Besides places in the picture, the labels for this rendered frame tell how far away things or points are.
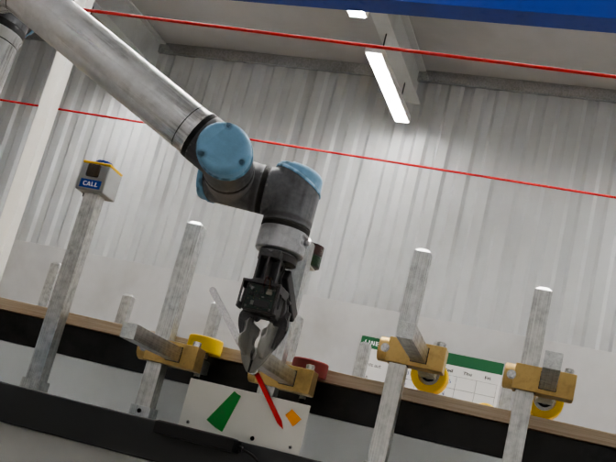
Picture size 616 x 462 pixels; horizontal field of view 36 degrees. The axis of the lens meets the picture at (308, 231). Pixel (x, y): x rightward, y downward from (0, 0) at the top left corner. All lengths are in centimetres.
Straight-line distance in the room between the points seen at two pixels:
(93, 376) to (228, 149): 91
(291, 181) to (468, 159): 813
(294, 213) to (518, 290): 771
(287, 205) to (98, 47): 42
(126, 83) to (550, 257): 797
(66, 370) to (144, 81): 94
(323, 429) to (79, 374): 60
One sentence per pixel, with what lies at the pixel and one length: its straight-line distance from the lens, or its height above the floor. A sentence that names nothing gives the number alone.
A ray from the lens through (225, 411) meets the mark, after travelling 195.
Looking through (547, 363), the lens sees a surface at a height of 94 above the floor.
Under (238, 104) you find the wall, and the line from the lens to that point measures 1069.
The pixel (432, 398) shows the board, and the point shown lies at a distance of 209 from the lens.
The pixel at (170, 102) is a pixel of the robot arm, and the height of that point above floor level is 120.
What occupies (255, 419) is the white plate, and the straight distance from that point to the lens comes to 194.
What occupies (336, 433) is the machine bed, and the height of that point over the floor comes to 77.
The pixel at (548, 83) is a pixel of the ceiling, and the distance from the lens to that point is 1001.
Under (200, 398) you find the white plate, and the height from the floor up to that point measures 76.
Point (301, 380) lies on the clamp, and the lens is 192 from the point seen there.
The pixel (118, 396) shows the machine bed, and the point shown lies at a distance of 228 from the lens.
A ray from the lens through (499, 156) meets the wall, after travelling 979.
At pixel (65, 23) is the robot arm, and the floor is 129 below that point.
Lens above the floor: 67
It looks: 14 degrees up
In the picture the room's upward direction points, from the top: 14 degrees clockwise
